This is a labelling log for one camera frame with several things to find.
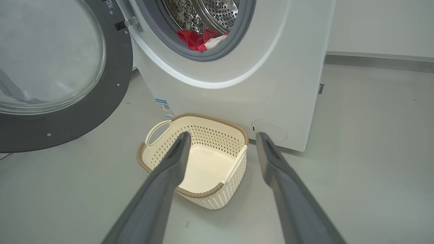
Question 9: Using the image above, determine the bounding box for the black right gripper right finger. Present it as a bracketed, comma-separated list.
[255, 131, 346, 244]

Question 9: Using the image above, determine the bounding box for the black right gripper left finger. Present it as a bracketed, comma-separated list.
[102, 131, 192, 244]

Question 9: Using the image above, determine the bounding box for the round glass washing machine door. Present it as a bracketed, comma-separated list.
[0, 0, 133, 153]

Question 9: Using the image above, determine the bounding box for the red garment with white trim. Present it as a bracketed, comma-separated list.
[203, 28, 230, 50]
[176, 29, 207, 52]

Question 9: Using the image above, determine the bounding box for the cream perforated laundry basket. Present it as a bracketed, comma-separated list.
[137, 113, 250, 210]

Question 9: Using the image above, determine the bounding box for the white washing machine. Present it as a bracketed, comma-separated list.
[115, 0, 336, 152]

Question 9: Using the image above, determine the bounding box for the grey rubber door seal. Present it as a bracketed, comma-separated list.
[140, 0, 257, 62]

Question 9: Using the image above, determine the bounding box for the round white filter cover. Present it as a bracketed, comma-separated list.
[251, 119, 287, 143]

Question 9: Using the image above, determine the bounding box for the blue energy label sticker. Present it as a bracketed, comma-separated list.
[155, 98, 175, 119]

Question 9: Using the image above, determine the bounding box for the perforated steel drum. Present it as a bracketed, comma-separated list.
[162, 0, 239, 35]

